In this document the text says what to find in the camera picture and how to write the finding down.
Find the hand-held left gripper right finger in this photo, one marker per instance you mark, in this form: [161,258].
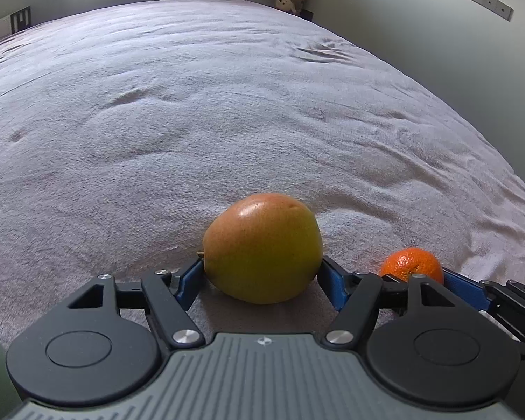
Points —
[334,284]

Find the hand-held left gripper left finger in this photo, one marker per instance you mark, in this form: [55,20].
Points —
[188,284]

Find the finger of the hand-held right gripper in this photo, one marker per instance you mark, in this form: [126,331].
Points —
[463,291]
[393,277]

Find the orange mandarin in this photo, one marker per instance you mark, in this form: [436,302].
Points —
[409,262]

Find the yellow-red mango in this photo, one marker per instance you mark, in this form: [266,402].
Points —
[262,249]

